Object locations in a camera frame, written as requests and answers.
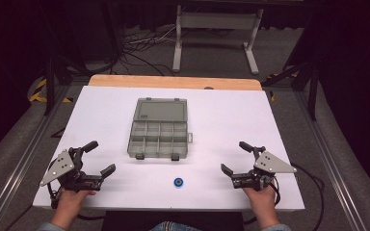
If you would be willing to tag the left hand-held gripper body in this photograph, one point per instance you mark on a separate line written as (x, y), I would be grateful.
(65, 166)

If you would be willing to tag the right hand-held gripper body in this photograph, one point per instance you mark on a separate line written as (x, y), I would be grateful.
(271, 165)

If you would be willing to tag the person's left hand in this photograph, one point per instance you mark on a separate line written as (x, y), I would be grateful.
(71, 202)

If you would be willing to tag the person's right hand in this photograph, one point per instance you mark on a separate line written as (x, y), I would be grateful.
(263, 202)

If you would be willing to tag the white table cover board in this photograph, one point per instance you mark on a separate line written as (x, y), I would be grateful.
(221, 128)

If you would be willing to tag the small blue round wheel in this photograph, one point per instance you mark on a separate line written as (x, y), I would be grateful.
(178, 182)

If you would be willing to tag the grey plastic compartment box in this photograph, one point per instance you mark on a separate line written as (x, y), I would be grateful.
(159, 128)

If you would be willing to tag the yellow black hazard tape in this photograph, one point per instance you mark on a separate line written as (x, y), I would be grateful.
(40, 94)

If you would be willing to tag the black tripod stand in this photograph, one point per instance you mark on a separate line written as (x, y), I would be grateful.
(49, 83)
(313, 83)

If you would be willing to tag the aluminium floor rail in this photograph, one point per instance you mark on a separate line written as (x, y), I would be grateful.
(330, 160)
(22, 150)

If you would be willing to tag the white metal stand frame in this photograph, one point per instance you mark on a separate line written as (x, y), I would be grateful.
(216, 20)

